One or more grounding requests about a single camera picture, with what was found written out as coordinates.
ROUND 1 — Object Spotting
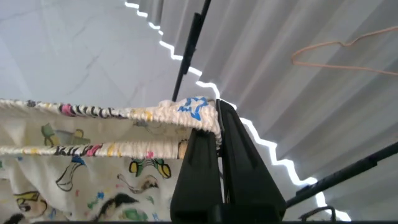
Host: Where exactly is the pink clothes hanger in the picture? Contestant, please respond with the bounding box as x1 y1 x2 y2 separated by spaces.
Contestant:
291 26 398 77

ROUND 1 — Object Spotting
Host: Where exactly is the white curtain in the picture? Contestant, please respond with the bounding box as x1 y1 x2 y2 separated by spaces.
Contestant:
139 0 398 222

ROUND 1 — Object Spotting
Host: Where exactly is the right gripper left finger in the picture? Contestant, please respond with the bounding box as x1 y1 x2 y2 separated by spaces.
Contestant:
170 129 223 223

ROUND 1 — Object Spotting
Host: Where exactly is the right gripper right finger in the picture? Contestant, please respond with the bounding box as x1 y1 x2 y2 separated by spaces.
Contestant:
215 99 286 223

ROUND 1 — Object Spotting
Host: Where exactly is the black clothes rack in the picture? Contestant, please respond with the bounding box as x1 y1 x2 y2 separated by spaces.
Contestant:
172 0 398 209

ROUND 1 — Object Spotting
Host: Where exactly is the cream printed garment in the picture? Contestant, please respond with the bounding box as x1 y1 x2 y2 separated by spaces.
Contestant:
0 95 222 223

